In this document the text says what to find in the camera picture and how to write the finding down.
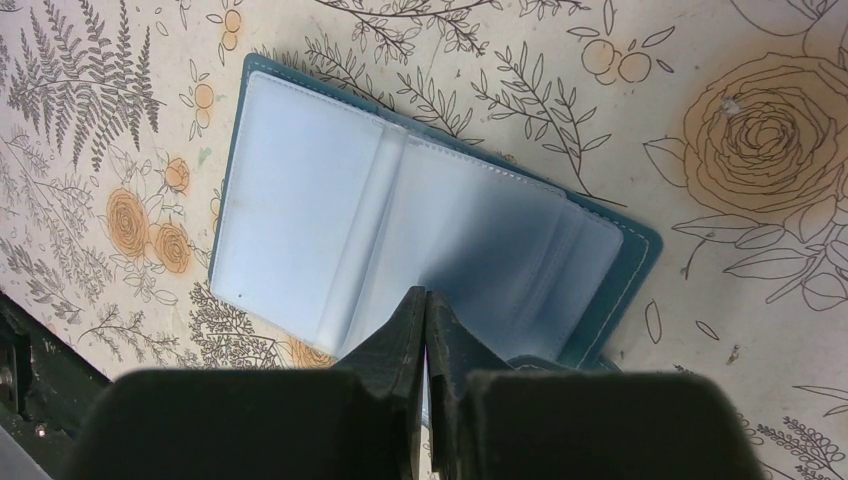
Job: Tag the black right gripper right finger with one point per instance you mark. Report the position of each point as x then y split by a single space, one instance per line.
492 421

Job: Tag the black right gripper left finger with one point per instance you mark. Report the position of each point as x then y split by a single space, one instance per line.
354 420

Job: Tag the floral table mat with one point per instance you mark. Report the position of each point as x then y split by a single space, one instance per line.
113 97

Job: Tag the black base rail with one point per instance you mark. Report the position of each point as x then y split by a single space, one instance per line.
47 388

